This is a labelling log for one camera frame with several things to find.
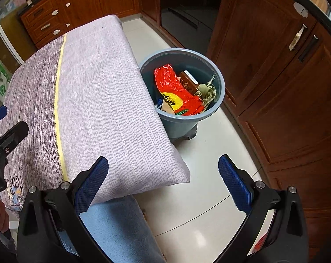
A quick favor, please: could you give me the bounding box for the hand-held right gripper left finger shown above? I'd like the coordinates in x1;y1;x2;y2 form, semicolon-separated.
15;156;111;263

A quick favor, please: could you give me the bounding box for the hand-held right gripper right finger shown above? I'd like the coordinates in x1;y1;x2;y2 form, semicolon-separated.
206;154;309;263

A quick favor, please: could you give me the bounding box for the blue trash bin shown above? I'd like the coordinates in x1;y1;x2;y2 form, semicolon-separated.
138;48;226;141

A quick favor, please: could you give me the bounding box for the dried leaf bundle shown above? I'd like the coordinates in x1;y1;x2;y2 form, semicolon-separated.
195;74;218;107

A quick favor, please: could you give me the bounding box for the brown cardboard box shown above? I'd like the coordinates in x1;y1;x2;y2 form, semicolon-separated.
178;71;200;95

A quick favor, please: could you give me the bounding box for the orange plastic bag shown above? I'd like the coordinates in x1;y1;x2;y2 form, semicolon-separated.
154;64;204;116

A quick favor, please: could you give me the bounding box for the person's left hand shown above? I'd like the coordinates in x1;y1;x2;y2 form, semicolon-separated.
0;194;10;233

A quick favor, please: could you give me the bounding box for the light blue cloth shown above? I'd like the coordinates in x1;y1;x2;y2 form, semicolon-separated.
60;194;166;263

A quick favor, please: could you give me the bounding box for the glass sliding door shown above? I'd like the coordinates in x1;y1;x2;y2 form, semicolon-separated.
0;0;25;66

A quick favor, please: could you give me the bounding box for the printed grey tablecloth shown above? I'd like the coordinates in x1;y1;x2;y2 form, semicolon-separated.
0;14;191;220

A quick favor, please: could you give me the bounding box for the wooden cabinet with doors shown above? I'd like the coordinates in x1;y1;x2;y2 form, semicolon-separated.
206;0;331;263

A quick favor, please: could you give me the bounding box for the wooden cabinet with drawers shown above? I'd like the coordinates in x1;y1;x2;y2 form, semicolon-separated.
19;0;160;49

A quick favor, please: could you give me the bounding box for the black built-in oven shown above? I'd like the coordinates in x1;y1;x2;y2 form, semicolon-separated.
160;0;226;48

